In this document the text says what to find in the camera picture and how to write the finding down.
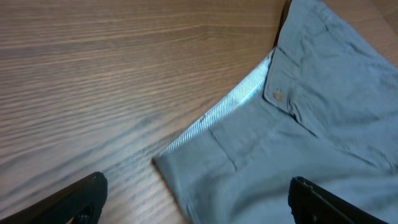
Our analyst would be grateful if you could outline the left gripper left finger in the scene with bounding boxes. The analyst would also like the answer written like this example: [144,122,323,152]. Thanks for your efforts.
[1,172,108,224]

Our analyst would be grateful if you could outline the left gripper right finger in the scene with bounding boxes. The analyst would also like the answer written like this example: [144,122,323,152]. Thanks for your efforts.
[288,176,385,224]

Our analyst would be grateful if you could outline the grey cotton shorts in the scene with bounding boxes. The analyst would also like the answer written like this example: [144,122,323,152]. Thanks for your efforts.
[154,1,397,223]

